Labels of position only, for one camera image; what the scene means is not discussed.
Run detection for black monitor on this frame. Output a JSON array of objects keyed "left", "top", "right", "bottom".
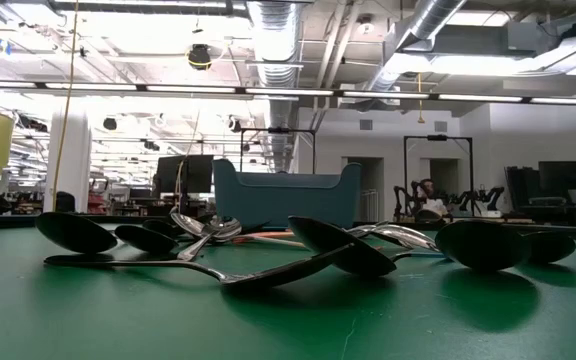
[{"left": 153, "top": 153, "right": 216, "bottom": 197}]

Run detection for black rig frame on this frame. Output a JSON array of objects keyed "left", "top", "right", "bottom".
[
  {"left": 402, "top": 133, "right": 475, "bottom": 221},
  {"left": 239, "top": 126, "right": 318, "bottom": 175}
]

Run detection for orange-handled metal spoon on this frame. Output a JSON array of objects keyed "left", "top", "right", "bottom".
[
  {"left": 367, "top": 223, "right": 440, "bottom": 253},
  {"left": 169, "top": 211, "right": 309, "bottom": 250}
]

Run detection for black hanging camera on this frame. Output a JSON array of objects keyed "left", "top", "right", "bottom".
[{"left": 186, "top": 43, "right": 214, "bottom": 72}]

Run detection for grey ceiling air unit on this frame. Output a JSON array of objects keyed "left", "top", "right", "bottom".
[{"left": 505, "top": 18, "right": 576, "bottom": 57}]

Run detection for silver ventilation duct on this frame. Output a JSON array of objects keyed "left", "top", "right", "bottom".
[
  {"left": 365, "top": 0, "right": 469, "bottom": 99},
  {"left": 245, "top": 0, "right": 305, "bottom": 174}
]

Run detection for grey-blue plastic tub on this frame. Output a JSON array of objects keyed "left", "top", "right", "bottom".
[{"left": 212, "top": 158, "right": 363, "bottom": 230}]

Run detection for long light bar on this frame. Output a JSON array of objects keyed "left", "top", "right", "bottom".
[{"left": 0, "top": 79, "right": 576, "bottom": 107}]

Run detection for black desk equipment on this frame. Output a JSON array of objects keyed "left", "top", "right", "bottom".
[{"left": 504, "top": 159, "right": 576, "bottom": 219}]

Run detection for white pillar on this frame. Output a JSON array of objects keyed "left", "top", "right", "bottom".
[{"left": 42, "top": 107, "right": 93, "bottom": 215}]

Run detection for green table mat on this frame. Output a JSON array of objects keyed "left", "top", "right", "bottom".
[{"left": 0, "top": 222, "right": 576, "bottom": 360}]

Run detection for background robot arms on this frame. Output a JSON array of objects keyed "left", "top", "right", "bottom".
[{"left": 391, "top": 179, "right": 507, "bottom": 222}]

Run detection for person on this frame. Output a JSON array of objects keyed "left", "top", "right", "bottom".
[{"left": 414, "top": 177, "right": 450, "bottom": 217}]

